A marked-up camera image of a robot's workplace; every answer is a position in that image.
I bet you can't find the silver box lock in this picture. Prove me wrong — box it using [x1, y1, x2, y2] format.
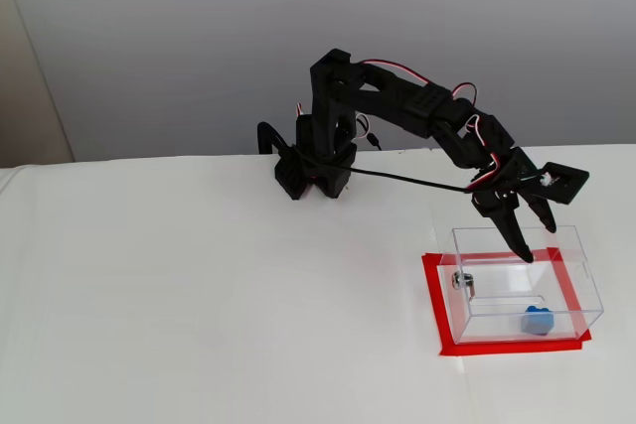
[450, 270, 479, 302]

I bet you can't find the blue lego brick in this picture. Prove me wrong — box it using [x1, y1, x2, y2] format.
[519, 304, 556, 337]

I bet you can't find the black camera cable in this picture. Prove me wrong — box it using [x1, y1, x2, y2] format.
[296, 153, 473, 195]

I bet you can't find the transparent plastic box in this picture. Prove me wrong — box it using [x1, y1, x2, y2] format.
[440, 224, 605, 346]

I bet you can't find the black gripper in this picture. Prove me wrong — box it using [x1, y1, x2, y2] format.
[469, 145, 557, 265]

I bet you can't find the black table clamp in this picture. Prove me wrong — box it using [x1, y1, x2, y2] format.
[256, 120, 294, 157]

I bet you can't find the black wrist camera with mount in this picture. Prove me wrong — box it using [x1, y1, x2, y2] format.
[526, 161, 591, 206]

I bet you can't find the red tape frame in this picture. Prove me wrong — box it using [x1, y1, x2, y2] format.
[420, 246, 593, 358]

